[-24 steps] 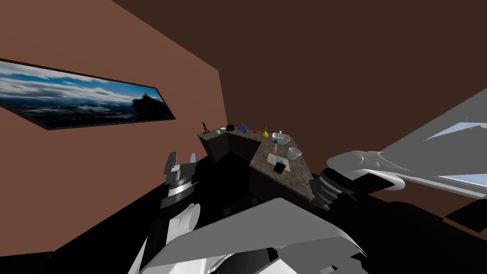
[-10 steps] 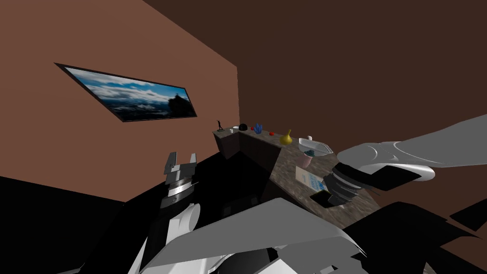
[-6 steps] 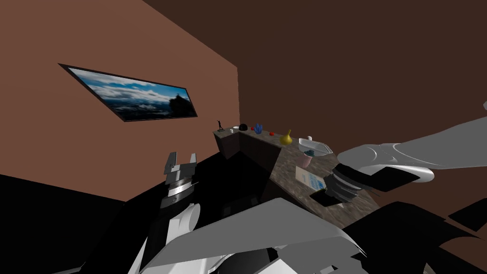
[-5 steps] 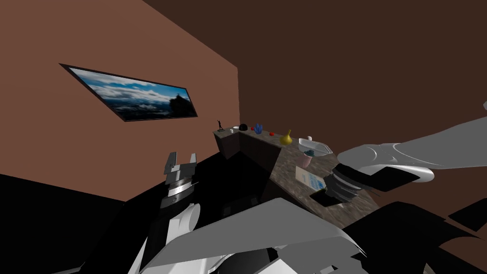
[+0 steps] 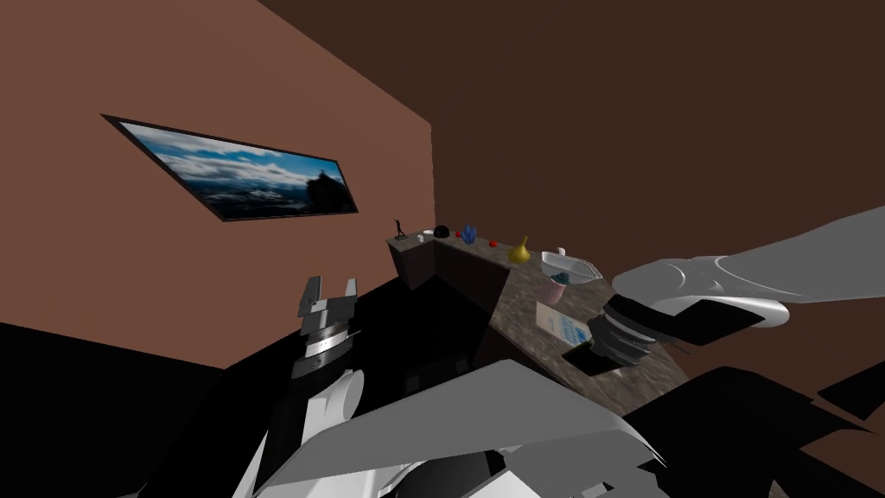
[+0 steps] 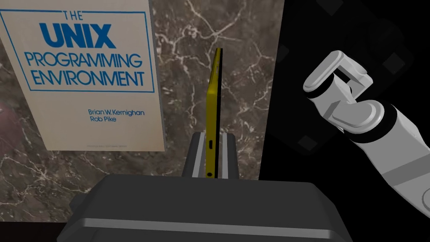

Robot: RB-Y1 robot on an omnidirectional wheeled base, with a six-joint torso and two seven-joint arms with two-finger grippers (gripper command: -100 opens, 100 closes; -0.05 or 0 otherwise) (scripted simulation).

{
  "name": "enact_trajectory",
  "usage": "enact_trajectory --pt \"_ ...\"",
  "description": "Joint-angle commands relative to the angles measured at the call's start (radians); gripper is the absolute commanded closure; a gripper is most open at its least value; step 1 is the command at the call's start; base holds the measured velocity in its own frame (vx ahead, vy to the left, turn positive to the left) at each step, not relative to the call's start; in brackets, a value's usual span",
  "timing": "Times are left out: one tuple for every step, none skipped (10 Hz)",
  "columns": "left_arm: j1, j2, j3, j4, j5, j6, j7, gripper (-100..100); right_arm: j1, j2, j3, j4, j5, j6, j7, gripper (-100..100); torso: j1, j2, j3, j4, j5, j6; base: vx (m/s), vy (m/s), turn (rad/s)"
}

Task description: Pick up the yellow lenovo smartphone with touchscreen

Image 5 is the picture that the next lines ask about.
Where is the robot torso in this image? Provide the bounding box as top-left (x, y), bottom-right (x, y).
top-left (255, 358), bottom-right (668, 498)

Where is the dark brown counter cabinet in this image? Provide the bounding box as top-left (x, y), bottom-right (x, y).
top-left (386, 237), bottom-right (513, 316)

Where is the white and blue book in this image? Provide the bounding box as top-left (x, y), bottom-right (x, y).
top-left (535, 301), bottom-right (593, 347)

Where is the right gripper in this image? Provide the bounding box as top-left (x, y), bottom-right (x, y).
top-left (560, 339), bottom-right (624, 379)

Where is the framed landscape picture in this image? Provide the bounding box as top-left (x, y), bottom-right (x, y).
top-left (100, 113), bottom-right (360, 223)

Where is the pink pot with teal plant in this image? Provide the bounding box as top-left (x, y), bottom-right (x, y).
top-left (541, 271), bottom-right (571, 306)

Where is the white bowl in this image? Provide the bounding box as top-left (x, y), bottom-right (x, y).
top-left (540, 252), bottom-right (602, 284)

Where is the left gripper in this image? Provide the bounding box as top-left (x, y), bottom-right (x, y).
top-left (297, 276), bottom-right (360, 338)

